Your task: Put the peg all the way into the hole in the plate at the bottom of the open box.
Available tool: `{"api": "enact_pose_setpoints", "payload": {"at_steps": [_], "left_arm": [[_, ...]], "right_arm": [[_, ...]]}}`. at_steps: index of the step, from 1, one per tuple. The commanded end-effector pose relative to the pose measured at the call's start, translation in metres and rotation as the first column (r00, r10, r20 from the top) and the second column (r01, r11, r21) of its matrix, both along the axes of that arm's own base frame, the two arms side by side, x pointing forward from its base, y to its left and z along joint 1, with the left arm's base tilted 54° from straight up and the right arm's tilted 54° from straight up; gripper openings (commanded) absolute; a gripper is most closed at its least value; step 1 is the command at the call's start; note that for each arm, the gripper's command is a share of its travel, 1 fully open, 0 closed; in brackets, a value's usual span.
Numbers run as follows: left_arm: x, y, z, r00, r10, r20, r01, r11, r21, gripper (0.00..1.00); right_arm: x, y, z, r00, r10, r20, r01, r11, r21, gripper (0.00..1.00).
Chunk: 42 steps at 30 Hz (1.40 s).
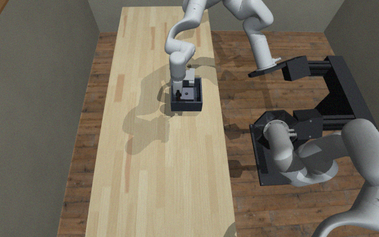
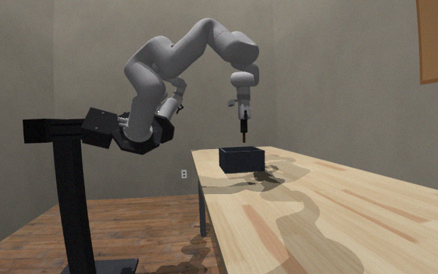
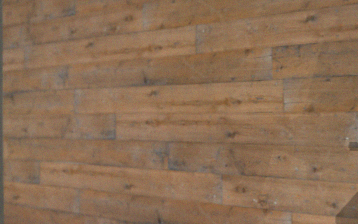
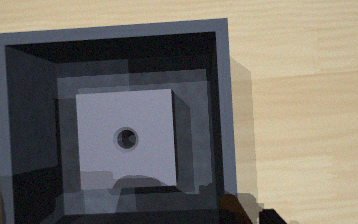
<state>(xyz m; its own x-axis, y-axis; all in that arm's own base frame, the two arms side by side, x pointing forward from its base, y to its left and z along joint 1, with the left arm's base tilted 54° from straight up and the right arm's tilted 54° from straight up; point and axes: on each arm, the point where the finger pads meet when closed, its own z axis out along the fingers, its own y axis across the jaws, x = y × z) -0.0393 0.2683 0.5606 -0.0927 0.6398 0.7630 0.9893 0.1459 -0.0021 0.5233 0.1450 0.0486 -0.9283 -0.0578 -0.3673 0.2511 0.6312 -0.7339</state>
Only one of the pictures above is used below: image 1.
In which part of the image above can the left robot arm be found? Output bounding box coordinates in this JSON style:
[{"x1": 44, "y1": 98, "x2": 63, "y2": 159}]
[{"x1": 263, "y1": 118, "x2": 379, "y2": 237}]

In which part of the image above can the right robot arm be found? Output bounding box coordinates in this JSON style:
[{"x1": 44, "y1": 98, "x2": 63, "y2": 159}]
[{"x1": 165, "y1": 0, "x2": 281, "y2": 86}]

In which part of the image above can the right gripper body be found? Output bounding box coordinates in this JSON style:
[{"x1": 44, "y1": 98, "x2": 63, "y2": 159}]
[{"x1": 173, "y1": 80, "x2": 183, "y2": 94}]

